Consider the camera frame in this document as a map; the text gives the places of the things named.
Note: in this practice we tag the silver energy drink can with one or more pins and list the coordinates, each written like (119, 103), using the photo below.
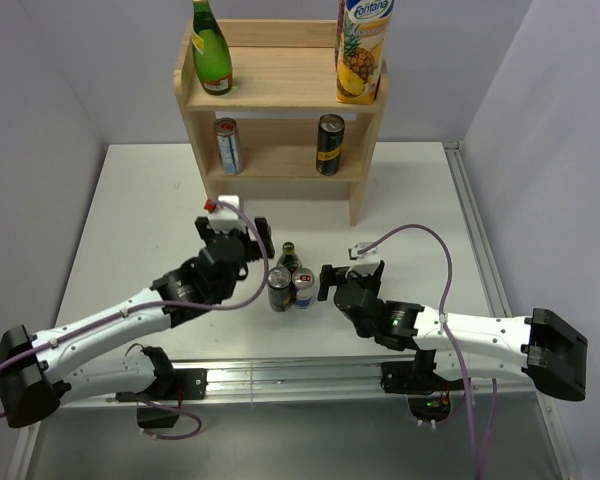
(227, 136)

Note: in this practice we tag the aluminium side rail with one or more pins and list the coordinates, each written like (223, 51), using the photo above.
(491, 281)

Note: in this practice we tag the aluminium front rail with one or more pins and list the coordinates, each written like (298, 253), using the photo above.
(279, 380)

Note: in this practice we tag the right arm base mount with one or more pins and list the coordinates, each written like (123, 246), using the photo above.
(427, 394)

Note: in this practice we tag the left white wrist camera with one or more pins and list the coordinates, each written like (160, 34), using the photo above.
(222, 219)

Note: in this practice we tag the pineapple juice carton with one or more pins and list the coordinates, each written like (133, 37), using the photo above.
(361, 31)

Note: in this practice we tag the wooden two-tier shelf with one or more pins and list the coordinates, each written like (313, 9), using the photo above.
(285, 80)

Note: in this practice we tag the dark black yellow can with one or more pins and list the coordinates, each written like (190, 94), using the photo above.
(331, 129)

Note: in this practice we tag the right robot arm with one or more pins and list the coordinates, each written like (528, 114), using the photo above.
(542, 347)

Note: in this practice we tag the black beverage can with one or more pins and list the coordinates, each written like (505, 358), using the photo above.
(279, 289)

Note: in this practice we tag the blue silver energy can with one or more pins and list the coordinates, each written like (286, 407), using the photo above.
(303, 281)

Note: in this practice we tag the green bottle red label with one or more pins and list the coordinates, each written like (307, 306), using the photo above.
(289, 258)

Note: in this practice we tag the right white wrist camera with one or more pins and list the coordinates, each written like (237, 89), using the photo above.
(364, 259)

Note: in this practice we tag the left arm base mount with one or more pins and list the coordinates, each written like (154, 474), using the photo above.
(187, 384)

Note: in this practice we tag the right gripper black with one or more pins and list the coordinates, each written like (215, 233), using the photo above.
(334, 276)

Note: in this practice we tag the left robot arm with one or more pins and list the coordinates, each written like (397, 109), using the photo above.
(39, 372)

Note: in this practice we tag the green Perrier glass bottle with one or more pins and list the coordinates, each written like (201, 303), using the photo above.
(211, 53)

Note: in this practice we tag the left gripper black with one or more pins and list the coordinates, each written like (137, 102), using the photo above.
(252, 248)

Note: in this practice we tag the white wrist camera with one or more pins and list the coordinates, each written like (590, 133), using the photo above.
(364, 259)
(222, 219)

